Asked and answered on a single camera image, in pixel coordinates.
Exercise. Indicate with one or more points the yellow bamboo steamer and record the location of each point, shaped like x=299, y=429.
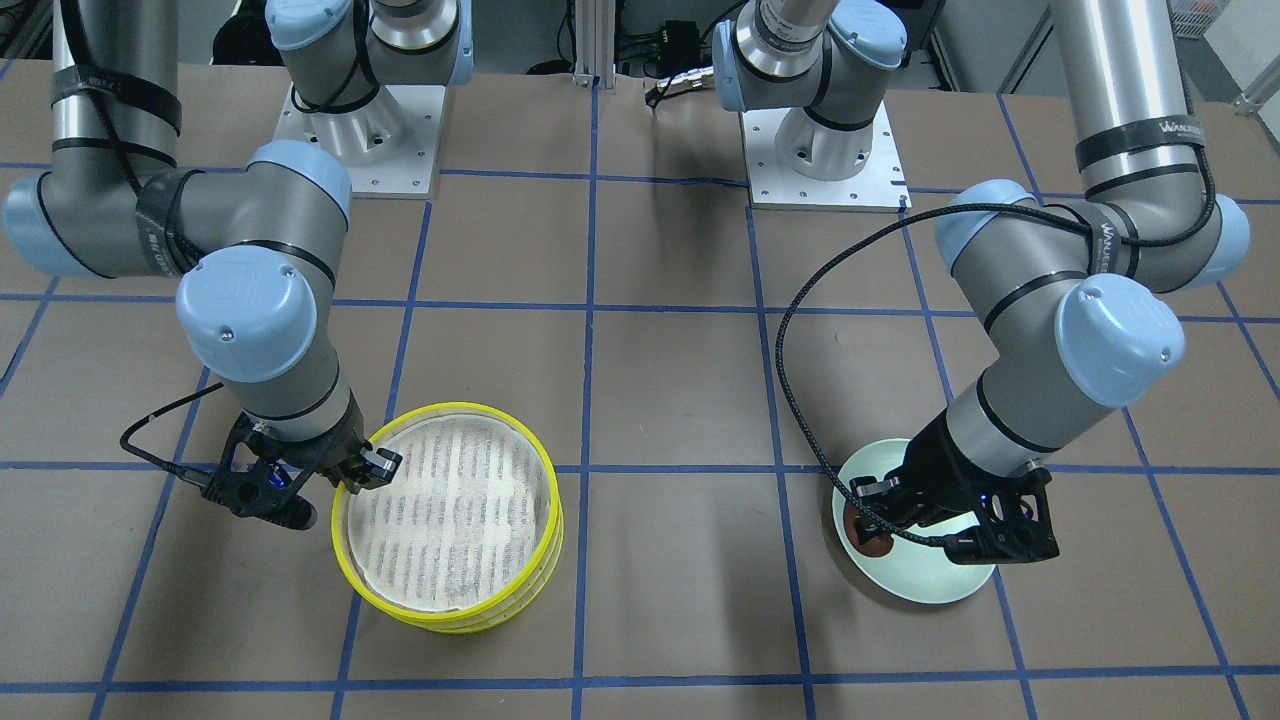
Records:
x=467, y=509
x=509, y=601

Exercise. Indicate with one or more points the light green plate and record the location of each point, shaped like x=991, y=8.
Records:
x=910, y=570

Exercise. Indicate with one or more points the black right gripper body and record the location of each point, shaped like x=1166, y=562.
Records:
x=322, y=455

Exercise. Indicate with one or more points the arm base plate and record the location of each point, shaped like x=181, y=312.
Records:
x=389, y=147
x=795, y=164

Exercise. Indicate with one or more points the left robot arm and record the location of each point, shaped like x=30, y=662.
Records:
x=1069, y=293

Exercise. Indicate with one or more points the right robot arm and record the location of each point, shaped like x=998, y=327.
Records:
x=256, y=252

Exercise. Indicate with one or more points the aluminium frame post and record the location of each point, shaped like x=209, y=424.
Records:
x=594, y=43

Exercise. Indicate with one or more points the brown bun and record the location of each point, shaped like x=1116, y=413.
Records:
x=865, y=543

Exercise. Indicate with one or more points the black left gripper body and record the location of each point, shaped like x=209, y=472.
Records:
x=935, y=468

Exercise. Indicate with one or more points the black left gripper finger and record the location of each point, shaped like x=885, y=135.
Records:
x=871, y=493
x=974, y=550

